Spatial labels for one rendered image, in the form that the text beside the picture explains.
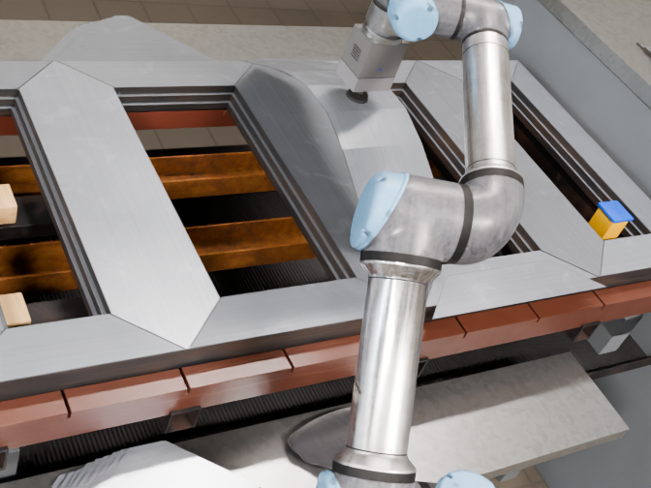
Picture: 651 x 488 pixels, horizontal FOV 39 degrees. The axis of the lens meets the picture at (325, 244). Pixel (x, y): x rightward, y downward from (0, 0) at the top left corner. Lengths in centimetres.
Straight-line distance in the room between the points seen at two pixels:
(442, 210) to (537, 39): 132
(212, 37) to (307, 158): 61
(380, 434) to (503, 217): 35
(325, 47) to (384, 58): 79
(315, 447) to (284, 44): 119
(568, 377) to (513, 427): 22
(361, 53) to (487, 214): 49
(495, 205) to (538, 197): 74
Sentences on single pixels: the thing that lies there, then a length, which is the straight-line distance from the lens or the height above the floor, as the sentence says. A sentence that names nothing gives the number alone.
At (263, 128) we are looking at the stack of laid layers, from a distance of 188.
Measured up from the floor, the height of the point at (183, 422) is 73.
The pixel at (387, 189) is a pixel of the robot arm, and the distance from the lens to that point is 126.
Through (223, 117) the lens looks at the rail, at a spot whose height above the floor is 78.
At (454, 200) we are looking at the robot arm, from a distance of 129.
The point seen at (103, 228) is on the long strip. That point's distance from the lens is 156.
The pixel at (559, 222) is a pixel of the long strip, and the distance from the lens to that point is 201.
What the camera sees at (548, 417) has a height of 68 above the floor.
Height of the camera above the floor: 192
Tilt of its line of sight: 39 degrees down
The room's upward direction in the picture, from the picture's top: 23 degrees clockwise
